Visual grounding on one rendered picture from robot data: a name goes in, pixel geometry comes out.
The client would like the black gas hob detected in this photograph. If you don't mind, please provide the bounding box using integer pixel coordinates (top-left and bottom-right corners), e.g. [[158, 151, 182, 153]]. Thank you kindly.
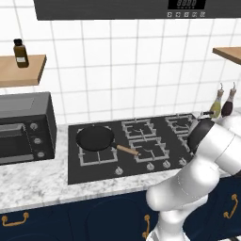
[[67, 113, 205, 185]]

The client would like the black toaster oven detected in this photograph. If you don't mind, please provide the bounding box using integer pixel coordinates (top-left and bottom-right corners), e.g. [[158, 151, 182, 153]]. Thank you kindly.
[[0, 90, 58, 167]]

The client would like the yellow oil bottle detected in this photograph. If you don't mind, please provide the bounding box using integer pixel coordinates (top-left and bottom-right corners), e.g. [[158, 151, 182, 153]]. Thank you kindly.
[[209, 82, 225, 120]]

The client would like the navy cupboard door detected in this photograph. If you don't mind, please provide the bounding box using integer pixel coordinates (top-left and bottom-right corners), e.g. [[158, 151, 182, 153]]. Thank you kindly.
[[184, 175, 241, 241], [67, 189, 160, 241]]

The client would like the dark red vinegar bottle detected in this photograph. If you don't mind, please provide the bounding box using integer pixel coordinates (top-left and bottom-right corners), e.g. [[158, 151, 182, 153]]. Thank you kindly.
[[220, 81, 238, 118]]

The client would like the toaster oven glass door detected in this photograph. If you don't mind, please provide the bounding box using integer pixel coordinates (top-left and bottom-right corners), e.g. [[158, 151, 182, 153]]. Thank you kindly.
[[0, 122, 35, 166]]

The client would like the dark range hood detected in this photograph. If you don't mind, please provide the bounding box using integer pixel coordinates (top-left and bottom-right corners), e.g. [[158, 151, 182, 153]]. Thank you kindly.
[[33, 0, 241, 22]]

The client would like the brown glass bottle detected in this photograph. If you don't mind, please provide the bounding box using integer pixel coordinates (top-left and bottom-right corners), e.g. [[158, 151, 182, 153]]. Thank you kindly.
[[12, 38, 30, 69]]

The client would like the navy drawer front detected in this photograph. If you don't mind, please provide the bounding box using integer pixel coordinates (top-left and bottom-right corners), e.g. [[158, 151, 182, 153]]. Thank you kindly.
[[0, 202, 70, 241]]

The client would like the black frying pan wooden handle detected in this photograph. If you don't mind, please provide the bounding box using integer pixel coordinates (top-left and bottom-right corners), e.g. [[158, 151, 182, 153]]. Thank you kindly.
[[74, 124, 140, 157]]

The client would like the kettle with black handle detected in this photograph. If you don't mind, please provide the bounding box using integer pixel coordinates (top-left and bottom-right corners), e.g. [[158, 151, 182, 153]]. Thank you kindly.
[[195, 110, 216, 121]]

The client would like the brass cupboard handle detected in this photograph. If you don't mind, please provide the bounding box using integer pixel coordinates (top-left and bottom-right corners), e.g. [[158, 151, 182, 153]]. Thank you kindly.
[[141, 214, 152, 240], [222, 193, 239, 220]]

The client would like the wooden wall shelf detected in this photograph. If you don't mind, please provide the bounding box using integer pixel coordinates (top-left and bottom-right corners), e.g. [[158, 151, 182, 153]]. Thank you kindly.
[[212, 46, 241, 67], [0, 54, 48, 89]]

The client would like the brass drawer handle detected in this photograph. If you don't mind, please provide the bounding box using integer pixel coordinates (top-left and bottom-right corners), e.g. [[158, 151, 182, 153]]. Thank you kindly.
[[1, 212, 30, 228]]

